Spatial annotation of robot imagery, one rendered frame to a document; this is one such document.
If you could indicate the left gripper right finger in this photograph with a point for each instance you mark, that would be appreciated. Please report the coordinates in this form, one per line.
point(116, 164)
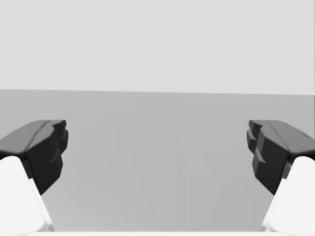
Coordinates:
point(273, 157)

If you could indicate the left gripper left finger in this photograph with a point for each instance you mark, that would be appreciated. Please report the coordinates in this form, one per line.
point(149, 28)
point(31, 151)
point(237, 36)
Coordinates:
point(41, 157)

